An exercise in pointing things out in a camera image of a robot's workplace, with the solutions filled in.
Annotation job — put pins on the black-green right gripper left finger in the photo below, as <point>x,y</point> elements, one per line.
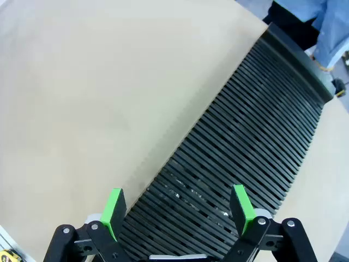
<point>109,215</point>

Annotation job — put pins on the black-green right gripper right finger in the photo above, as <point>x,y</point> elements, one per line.
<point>245,210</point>

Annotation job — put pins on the black slotted PCB rack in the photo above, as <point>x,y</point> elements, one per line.
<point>245,131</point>

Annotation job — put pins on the yellow black tape measure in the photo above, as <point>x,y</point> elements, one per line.
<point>7,256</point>

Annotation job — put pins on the yellow black tool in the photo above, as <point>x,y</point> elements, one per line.
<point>339,86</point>

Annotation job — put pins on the person in blue shirt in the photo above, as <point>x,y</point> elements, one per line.
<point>330,30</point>

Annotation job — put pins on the white slotted rail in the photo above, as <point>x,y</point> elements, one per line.
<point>11,241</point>

